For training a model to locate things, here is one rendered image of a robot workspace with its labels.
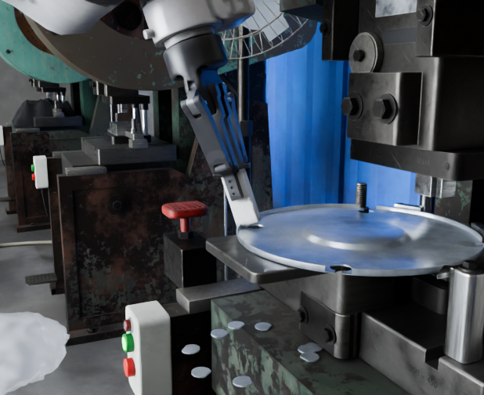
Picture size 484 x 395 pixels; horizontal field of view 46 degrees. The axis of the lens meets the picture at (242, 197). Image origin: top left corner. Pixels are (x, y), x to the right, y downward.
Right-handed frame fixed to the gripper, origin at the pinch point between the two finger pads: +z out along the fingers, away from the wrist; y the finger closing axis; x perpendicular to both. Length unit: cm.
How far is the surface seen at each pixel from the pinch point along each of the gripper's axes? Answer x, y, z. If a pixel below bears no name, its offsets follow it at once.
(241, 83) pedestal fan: -20, -81, -20
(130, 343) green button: -24.3, -1.6, 16.6
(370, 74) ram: 19.3, -1.7, -9.7
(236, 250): 1.1, 9.2, 4.5
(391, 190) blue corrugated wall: -2, -189, 36
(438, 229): 21.7, -6.3, 11.3
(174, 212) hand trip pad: -16.9, -13.9, 1.0
